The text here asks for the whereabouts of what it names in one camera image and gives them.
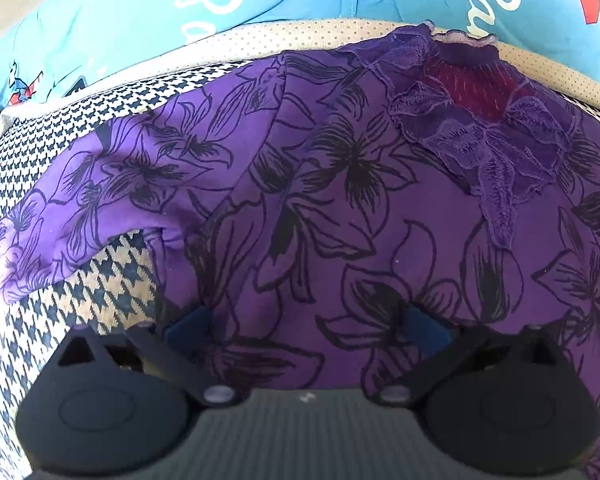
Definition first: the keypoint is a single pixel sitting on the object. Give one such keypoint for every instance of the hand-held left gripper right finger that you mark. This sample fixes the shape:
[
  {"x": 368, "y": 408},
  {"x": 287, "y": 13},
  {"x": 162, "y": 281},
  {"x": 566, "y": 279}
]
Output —
[{"x": 425, "y": 327}]

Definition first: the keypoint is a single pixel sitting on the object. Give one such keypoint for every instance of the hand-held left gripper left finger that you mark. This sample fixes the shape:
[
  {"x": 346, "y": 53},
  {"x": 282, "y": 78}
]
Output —
[{"x": 187, "y": 327}]

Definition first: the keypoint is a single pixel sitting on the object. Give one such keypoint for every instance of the purple floral garment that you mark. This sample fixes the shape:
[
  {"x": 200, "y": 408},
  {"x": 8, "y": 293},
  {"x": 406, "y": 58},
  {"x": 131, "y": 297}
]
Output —
[{"x": 380, "y": 210}]

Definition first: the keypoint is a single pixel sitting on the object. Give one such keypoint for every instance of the houndstooth sofa seat mat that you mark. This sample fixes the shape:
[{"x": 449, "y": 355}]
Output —
[{"x": 55, "y": 125}]

